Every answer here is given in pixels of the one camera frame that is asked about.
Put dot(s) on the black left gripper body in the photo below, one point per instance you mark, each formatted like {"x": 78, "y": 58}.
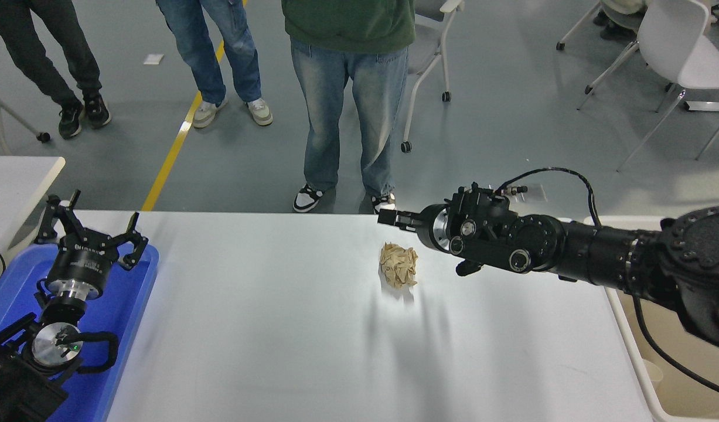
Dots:
{"x": 82, "y": 259}

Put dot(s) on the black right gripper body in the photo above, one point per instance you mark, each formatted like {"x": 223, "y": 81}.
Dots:
{"x": 428, "y": 227}

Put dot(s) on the tan paper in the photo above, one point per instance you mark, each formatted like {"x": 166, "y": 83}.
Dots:
{"x": 398, "y": 266}

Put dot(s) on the white paper cup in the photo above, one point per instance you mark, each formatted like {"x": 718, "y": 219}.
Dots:
{"x": 652, "y": 372}

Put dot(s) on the white side table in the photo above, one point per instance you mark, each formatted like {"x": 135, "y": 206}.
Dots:
{"x": 13, "y": 181}

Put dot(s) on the blue plastic tray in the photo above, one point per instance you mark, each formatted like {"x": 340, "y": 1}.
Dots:
{"x": 128, "y": 328}

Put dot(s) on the grey-legged caster chair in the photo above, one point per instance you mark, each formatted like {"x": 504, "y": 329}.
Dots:
{"x": 16, "y": 116}

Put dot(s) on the metal floor plate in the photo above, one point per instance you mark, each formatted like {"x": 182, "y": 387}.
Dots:
{"x": 538, "y": 196}

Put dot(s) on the grey chair with casters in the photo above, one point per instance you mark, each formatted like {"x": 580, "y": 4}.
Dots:
{"x": 426, "y": 53}

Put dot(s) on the white-legged caster chair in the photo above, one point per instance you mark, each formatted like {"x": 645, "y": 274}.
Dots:
{"x": 577, "y": 26}

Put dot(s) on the white table foot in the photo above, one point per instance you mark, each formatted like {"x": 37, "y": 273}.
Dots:
{"x": 708, "y": 105}

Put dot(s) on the large pale plastic bin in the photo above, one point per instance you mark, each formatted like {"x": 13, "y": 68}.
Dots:
{"x": 681, "y": 398}

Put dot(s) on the white shell chair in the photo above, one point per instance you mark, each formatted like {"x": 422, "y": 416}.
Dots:
{"x": 675, "y": 35}

